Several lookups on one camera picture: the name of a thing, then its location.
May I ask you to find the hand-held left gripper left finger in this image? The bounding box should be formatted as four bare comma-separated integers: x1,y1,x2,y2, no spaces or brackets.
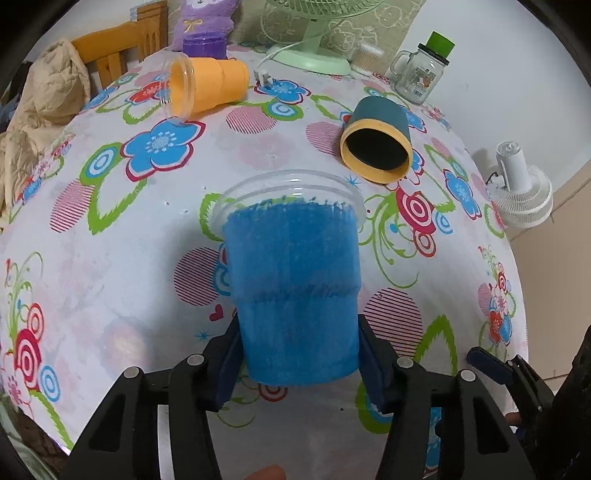
60,318,242,480

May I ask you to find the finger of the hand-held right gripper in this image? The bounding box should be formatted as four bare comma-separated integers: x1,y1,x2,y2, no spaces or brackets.
466,347,556,415

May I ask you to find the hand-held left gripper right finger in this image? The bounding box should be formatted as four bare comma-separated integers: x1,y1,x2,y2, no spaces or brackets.
358,315,536,480

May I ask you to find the blue plastic cup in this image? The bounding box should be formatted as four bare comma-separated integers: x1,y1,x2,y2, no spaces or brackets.
211,170,365,386

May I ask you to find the teal cup with yellow rim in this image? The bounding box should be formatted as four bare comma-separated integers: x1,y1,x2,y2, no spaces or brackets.
340,95,413,182

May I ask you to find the orange plastic cup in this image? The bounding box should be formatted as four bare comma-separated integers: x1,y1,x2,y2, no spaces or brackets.
161,51,251,125

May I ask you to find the purple cup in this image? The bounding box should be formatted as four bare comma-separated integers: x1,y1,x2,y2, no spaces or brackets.
183,34,227,60

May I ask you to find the person's left hand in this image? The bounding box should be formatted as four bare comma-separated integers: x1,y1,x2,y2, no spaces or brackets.
244,465,286,480

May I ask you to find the floral tablecloth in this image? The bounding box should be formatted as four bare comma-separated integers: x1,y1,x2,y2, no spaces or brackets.
0,41,532,480

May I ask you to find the white fan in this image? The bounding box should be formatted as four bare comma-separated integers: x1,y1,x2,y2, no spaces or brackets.
488,141,554,228

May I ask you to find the glass jar mug green lid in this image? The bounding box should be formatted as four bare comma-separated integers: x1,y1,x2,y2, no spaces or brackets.
390,31,455,106

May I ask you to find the cotton swab container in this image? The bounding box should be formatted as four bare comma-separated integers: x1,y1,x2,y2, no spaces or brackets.
352,42,385,77

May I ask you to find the green desk fan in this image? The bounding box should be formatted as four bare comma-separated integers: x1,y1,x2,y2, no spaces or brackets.
261,0,385,75

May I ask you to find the beige jacket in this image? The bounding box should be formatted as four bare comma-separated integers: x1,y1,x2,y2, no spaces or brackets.
0,39,90,222

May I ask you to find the wooden chair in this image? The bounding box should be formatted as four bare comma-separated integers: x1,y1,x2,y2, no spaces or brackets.
71,0,169,95

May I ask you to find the purple plush toy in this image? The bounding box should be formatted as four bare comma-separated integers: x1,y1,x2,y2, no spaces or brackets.
173,0,242,51

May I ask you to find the white power cable with plug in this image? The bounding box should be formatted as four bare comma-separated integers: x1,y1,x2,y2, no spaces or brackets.
255,41,301,87

